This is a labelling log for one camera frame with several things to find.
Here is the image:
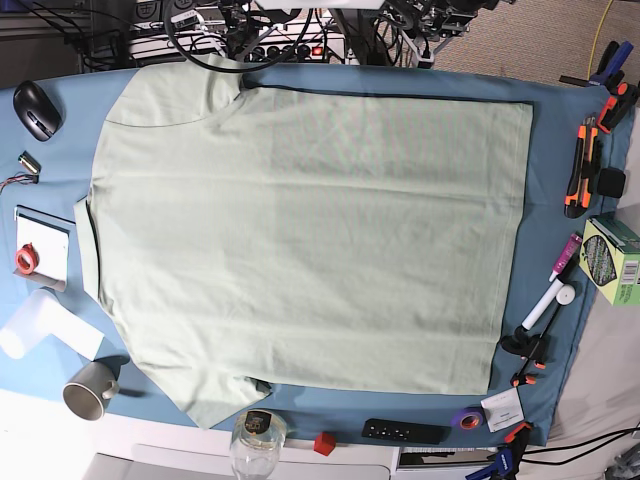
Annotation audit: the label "light green T-shirt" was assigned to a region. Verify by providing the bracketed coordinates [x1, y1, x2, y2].
[74, 63, 533, 428]

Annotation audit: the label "black power strip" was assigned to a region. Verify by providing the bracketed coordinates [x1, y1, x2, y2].
[199, 42, 347, 64]

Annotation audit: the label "black remote control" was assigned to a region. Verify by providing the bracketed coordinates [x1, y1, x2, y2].
[361, 418, 450, 445]

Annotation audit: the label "red cube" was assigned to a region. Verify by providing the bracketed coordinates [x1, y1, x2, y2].
[313, 432, 337, 456]

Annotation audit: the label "clear glass jar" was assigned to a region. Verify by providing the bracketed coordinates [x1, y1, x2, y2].
[230, 409, 288, 479]

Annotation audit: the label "purple tape roll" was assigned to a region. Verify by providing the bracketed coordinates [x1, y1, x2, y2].
[450, 406, 485, 431]

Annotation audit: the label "black orange clamp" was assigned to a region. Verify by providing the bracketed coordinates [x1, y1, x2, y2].
[499, 302, 565, 387]

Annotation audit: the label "white marker pen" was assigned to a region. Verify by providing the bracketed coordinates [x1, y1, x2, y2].
[521, 259, 577, 331]

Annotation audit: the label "white paper card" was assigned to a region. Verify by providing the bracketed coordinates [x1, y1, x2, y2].
[481, 387, 524, 433]

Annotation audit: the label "white round cap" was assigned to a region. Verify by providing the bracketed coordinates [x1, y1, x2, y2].
[555, 284, 576, 306]

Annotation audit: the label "purple tube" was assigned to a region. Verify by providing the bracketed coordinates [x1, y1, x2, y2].
[548, 233, 582, 282]

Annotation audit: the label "orange black utility knife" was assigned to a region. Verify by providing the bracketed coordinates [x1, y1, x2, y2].
[564, 115, 603, 219]

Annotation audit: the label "white notepad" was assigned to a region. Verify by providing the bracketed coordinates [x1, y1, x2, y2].
[14, 205, 75, 292]

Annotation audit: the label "grey mug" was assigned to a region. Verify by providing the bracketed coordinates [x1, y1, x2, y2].
[62, 361, 120, 421]

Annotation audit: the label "green cardboard box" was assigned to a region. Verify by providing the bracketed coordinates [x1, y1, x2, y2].
[579, 214, 639, 306]

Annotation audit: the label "blue black clamp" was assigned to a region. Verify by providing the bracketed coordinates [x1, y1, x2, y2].
[465, 422, 533, 480]

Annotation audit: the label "red tape roll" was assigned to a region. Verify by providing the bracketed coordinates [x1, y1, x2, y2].
[15, 243, 39, 275]

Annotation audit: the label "black square box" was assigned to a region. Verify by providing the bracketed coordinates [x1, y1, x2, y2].
[596, 167, 626, 199]

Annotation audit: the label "small battery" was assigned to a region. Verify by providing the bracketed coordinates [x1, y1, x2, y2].
[18, 151, 41, 176]

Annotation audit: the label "black computer mouse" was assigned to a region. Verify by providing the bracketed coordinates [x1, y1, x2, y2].
[13, 81, 62, 142]

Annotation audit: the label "blue orange clamp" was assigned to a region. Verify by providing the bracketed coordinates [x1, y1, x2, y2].
[559, 41, 639, 134]

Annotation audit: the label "coloured wires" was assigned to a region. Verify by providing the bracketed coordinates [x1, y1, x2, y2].
[0, 172, 40, 191]

